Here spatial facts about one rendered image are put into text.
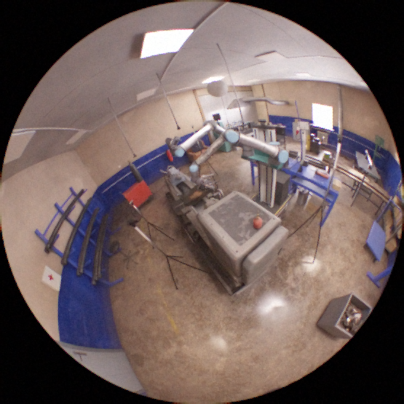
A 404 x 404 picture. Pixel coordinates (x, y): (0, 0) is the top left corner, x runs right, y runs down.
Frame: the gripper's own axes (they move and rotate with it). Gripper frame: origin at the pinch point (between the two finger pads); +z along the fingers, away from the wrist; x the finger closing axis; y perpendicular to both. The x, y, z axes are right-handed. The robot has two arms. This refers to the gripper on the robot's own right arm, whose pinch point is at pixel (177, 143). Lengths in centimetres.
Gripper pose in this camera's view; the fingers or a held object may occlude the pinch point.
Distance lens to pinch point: 120.2
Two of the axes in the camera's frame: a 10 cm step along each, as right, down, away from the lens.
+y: 7.7, 2.1, 6.1
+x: -4.3, 8.6, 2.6
